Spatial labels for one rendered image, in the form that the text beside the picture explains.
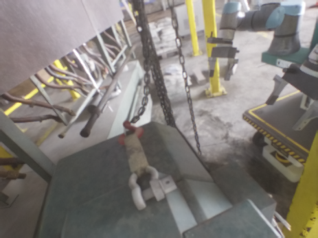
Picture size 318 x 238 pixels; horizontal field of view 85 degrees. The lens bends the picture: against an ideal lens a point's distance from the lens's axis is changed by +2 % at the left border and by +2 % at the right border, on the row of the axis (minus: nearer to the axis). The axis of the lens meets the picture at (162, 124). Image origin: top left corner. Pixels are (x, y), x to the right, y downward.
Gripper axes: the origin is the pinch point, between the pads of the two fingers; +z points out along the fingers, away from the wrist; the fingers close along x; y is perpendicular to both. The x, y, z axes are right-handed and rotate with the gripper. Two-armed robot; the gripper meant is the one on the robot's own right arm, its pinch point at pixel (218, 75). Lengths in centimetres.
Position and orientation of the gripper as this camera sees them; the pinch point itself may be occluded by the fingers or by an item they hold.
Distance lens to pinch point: 98.4
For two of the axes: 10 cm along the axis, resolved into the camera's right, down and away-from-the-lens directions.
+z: -0.7, 9.3, 3.7
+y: 9.3, -0.7, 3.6
